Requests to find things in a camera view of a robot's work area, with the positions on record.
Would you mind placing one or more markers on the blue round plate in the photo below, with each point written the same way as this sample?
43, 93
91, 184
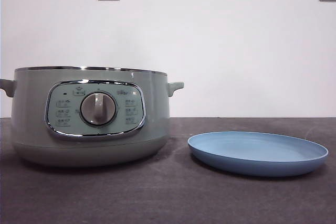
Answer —
252, 153

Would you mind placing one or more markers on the pale green electric steamer pot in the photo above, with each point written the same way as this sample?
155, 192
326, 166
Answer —
31, 108

